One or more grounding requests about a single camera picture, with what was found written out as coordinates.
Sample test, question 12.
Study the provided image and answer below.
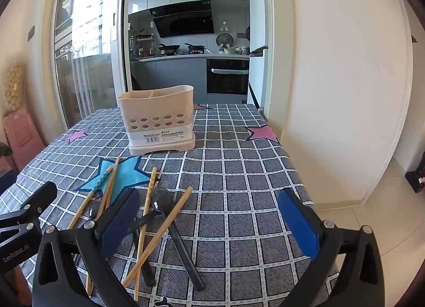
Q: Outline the blue patterned wooden chopstick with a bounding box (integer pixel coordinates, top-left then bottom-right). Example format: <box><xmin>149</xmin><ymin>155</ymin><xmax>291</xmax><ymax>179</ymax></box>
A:
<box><xmin>67</xmin><ymin>166</ymin><xmax>114</xmax><ymax>230</ymax></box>

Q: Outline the black range hood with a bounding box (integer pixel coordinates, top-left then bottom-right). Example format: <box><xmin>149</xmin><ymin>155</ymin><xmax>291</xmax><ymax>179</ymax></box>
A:
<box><xmin>149</xmin><ymin>0</ymin><xmax>215</xmax><ymax>38</ymax></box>

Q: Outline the yellow beaded cushion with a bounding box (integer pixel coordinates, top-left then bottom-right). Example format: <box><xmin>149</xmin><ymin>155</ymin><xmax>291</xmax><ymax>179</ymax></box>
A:
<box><xmin>4</xmin><ymin>62</ymin><xmax>26</xmax><ymax>110</ymax></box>

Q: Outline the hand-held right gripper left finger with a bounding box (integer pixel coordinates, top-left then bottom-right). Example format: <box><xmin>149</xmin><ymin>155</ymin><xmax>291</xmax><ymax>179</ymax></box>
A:
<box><xmin>32</xmin><ymin>189</ymin><xmax>142</xmax><ymax>307</ymax></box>

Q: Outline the sliding glass door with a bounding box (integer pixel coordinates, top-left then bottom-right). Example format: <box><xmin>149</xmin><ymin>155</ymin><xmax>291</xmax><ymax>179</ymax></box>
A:
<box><xmin>50</xmin><ymin>0</ymin><xmax>130</xmax><ymax>130</ymax></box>

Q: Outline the black spoon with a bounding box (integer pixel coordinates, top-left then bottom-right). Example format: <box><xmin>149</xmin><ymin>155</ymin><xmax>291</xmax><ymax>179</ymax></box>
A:
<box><xmin>89</xmin><ymin>205</ymin><xmax>167</xmax><ymax>228</ymax></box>
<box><xmin>132</xmin><ymin>227</ymin><xmax>156</xmax><ymax>287</ymax></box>
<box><xmin>151</xmin><ymin>187</ymin><xmax>205</xmax><ymax>291</ymax></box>

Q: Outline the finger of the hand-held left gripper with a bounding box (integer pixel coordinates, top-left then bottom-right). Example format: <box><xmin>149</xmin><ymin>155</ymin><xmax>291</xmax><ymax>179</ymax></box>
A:
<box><xmin>0</xmin><ymin>181</ymin><xmax>58</xmax><ymax>238</ymax></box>

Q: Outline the black frying pan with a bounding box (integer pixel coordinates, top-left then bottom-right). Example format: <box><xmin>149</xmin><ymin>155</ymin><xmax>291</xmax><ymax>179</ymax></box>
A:
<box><xmin>185</xmin><ymin>43</ymin><xmax>212</xmax><ymax>55</ymax></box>

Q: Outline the spice rack with jars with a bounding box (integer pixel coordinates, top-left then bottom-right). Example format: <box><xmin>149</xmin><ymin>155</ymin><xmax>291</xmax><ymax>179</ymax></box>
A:
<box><xmin>130</xmin><ymin>29</ymin><xmax>157</xmax><ymax>60</ymax></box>

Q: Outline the spotted wooden chopstick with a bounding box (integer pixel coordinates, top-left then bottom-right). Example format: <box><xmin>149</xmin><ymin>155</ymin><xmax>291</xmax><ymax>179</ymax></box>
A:
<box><xmin>134</xmin><ymin>167</ymin><xmax>158</xmax><ymax>301</ymax></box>

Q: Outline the beige plastic utensil holder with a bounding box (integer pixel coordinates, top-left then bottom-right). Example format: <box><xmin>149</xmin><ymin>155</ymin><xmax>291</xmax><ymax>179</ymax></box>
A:
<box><xmin>118</xmin><ymin>85</ymin><xmax>196</xmax><ymax>156</ymax></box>

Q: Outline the grey checked star tablecloth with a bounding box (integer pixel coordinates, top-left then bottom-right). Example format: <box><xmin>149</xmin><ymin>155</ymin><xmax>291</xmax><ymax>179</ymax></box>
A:
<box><xmin>0</xmin><ymin>103</ymin><xmax>340</xmax><ymax>307</ymax></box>

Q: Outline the white refrigerator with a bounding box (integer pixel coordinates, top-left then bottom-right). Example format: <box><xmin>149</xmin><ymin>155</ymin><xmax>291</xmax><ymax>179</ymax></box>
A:
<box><xmin>246</xmin><ymin>0</ymin><xmax>275</xmax><ymax>110</ymax></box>

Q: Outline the black wok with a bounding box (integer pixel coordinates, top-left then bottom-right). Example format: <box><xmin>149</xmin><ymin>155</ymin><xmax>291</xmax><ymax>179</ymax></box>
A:
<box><xmin>158</xmin><ymin>43</ymin><xmax>182</xmax><ymax>56</ymax></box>

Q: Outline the stack of pink stools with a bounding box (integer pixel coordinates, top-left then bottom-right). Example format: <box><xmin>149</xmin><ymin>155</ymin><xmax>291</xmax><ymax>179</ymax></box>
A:
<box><xmin>3</xmin><ymin>108</ymin><xmax>46</xmax><ymax>171</ymax></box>

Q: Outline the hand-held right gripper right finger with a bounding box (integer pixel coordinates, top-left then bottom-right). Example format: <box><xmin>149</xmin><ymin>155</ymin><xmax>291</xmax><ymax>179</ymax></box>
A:
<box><xmin>278</xmin><ymin>188</ymin><xmax>388</xmax><ymax>307</ymax></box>

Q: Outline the black built-in oven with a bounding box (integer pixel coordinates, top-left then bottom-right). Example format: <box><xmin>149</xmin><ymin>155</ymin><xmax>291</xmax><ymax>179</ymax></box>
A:
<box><xmin>206</xmin><ymin>58</ymin><xmax>250</xmax><ymax>95</ymax></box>

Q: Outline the plain wooden chopstick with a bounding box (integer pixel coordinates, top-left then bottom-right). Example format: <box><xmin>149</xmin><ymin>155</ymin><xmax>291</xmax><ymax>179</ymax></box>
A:
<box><xmin>122</xmin><ymin>186</ymin><xmax>194</xmax><ymax>289</ymax></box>
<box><xmin>85</xmin><ymin>156</ymin><xmax>121</xmax><ymax>296</ymax></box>

